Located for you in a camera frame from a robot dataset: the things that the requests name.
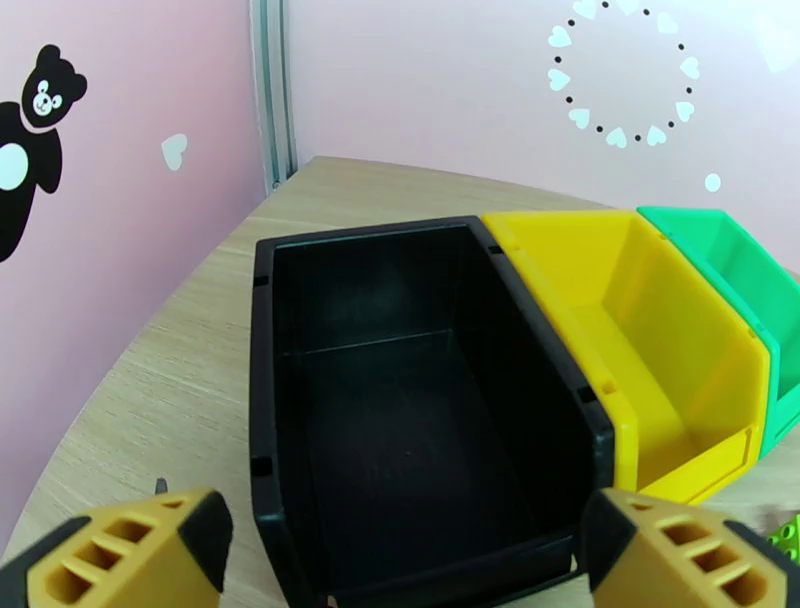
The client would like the heart ring wall sticker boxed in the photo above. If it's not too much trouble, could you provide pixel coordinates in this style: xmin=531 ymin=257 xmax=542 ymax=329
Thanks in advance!
xmin=546 ymin=0 xmax=701 ymax=149

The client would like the green lego brick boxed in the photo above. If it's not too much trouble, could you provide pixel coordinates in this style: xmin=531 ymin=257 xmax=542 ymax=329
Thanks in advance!
xmin=765 ymin=511 xmax=800 ymax=564

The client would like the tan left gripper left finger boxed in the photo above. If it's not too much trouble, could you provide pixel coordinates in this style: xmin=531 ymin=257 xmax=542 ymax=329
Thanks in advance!
xmin=0 ymin=489 xmax=234 ymax=608

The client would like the yellow plastic storage bin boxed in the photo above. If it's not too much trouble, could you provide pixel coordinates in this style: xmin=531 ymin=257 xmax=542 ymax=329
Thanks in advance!
xmin=481 ymin=209 xmax=773 ymax=506

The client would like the white heart wall sticker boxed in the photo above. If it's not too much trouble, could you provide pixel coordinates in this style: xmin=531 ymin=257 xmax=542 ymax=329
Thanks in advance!
xmin=160 ymin=132 xmax=189 ymax=172

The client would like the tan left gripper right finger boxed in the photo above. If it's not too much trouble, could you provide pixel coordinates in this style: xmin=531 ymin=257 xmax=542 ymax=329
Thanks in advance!
xmin=577 ymin=489 xmax=800 ymax=608

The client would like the green plastic storage bin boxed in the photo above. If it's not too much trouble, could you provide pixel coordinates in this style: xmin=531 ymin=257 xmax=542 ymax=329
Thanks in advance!
xmin=636 ymin=206 xmax=800 ymax=463

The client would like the black plastic storage bin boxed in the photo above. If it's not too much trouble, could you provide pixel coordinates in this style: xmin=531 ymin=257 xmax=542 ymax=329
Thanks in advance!
xmin=248 ymin=215 xmax=617 ymax=608

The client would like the black bear wall sticker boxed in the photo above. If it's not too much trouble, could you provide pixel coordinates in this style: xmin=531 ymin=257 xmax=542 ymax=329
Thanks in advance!
xmin=0 ymin=43 xmax=89 ymax=264

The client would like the grey aluminium frame post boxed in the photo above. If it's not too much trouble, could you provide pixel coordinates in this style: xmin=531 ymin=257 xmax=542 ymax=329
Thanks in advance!
xmin=249 ymin=0 xmax=300 ymax=192

